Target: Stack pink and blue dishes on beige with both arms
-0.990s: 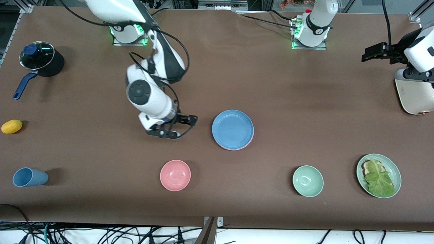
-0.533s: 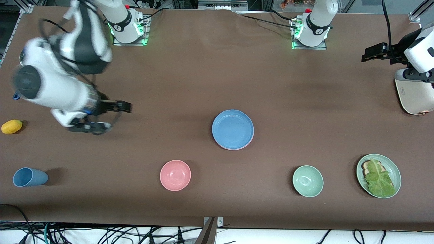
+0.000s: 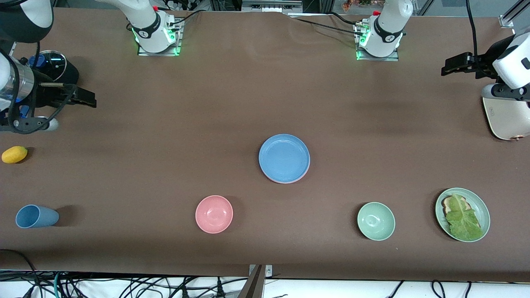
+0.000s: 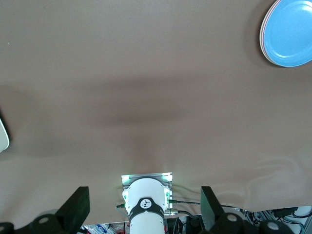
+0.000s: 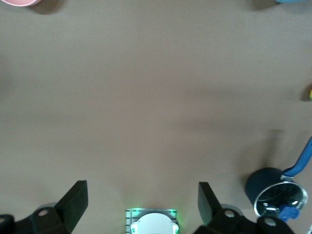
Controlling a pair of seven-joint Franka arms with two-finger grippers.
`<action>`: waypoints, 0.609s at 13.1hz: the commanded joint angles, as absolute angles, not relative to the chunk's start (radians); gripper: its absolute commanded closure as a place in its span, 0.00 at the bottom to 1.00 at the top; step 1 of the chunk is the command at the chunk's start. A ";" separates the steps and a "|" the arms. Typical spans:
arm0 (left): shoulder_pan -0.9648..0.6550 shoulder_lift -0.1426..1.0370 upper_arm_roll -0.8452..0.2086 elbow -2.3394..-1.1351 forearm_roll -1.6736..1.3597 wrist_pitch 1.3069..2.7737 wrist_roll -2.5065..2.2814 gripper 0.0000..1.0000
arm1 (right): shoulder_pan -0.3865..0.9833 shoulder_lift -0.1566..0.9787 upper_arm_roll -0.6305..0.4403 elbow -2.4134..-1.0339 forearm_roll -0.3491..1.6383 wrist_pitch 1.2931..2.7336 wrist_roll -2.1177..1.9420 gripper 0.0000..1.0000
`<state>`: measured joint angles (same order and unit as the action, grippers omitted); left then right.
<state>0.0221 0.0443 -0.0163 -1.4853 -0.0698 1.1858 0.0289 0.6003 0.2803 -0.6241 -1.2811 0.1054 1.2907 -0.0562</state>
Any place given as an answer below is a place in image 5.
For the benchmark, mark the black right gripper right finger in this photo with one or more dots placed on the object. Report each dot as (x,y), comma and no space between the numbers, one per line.
(209,209)

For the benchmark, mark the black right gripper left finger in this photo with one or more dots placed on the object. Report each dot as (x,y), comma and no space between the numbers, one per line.
(73,204)

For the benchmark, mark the glass lid with blue knob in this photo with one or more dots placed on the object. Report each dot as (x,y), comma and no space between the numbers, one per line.
(280,195)

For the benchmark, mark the brown table cover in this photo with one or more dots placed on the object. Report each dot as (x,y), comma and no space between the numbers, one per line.
(122,97)

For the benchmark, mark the yellow lemon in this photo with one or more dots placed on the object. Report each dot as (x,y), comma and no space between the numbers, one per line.
(310,93)

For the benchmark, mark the pink deep bowl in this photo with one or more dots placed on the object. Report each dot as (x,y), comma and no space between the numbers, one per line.
(22,2)

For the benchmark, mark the blue plastic cup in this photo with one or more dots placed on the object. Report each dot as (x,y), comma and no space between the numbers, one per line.
(290,1)

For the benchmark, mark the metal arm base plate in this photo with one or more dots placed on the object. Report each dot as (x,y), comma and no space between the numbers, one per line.
(129,219)

